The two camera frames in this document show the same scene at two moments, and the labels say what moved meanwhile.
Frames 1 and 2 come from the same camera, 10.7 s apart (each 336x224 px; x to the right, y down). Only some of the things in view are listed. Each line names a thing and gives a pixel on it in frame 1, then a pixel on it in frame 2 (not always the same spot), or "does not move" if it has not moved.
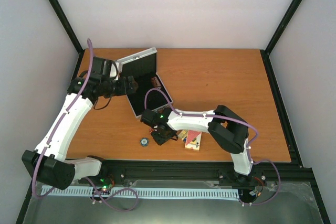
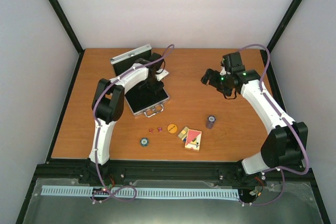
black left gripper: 124,89 → 155,89
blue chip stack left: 144,142 does not move
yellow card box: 182,134 does not move
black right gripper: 160,141 → 213,82
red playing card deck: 193,140 does not move
